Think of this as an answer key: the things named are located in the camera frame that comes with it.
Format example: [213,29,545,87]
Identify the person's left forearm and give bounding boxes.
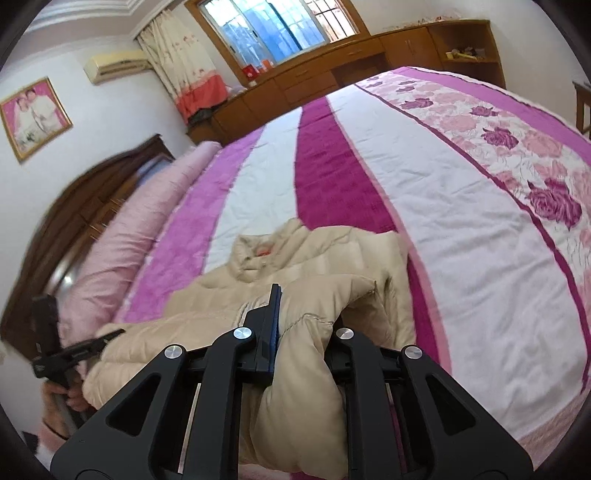
[21,411,72,467]

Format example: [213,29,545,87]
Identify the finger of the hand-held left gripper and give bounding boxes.
[33,328,127,381]

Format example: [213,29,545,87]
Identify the dark wooden headboard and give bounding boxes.
[0,134,176,347]

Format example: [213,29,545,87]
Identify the dark cloth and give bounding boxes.
[187,107,218,128]

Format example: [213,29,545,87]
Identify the person's left hand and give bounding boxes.
[41,381,92,415]

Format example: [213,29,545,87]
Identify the striped floral bedspread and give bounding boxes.
[113,66,591,480]

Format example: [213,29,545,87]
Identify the long wooden cabinet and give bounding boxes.
[187,18,506,146]

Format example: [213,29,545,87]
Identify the white air conditioner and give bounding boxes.
[84,46,153,85]

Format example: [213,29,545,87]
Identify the floral curtain with red hem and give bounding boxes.
[136,9,232,125]

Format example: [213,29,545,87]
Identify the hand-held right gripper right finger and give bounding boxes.
[325,327,527,480]

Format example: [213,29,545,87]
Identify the small tan shelf items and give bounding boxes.
[445,46,485,61]

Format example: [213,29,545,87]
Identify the wooden chair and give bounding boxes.
[573,79,591,139]

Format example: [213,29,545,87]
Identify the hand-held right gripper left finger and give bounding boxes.
[50,283,283,480]

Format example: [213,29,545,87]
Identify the wooden framed window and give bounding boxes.
[185,0,372,63]

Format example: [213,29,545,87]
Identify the beige puffer jacket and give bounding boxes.
[82,218,416,476]

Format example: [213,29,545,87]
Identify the pink rolled quilt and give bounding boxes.
[60,141,223,347]

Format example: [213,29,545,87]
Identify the framed portrait photo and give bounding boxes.
[0,77,74,164]

